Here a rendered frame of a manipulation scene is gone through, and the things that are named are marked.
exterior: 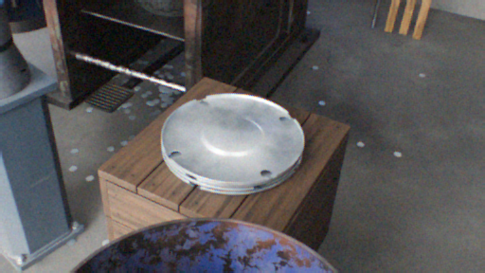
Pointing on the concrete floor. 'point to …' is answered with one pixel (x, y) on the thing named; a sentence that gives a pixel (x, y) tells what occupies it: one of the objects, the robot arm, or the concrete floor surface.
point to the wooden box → (149, 205)
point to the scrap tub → (205, 250)
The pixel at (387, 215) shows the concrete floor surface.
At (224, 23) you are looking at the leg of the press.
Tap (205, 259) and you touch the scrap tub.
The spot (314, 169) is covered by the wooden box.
